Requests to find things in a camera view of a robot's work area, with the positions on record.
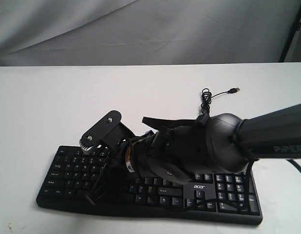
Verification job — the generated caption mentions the black stand pole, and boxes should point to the black stand pole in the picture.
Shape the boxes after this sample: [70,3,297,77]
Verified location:
[278,4,301,63]

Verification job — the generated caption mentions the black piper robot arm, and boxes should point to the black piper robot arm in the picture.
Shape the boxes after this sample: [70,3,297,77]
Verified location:
[79,104,301,204]

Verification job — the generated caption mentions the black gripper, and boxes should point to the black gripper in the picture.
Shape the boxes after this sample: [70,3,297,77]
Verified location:
[83,131,166,205]

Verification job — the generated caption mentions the black USB cable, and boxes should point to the black USB cable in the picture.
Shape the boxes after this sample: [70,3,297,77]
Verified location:
[199,87,241,116]

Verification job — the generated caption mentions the grey backdrop cloth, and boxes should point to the grey backdrop cloth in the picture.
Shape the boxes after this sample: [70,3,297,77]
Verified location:
[0,0,301,66]

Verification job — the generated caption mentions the black acer keyboard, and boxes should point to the black acer keyboard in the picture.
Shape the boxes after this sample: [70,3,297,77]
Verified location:
[36,146,263,225]

